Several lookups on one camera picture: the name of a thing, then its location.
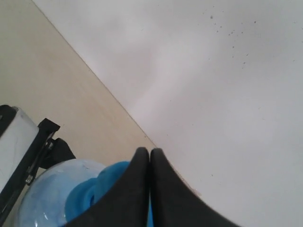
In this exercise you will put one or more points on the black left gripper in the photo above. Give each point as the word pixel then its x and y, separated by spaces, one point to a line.
pixel 44 152

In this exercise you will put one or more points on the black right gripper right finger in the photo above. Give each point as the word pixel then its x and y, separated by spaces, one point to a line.
pixel 173 203

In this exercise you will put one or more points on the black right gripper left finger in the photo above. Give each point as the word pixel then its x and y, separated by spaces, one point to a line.
pixel 118 197

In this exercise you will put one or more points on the blue pump soap bottle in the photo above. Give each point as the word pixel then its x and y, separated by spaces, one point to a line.
pixel 65 191

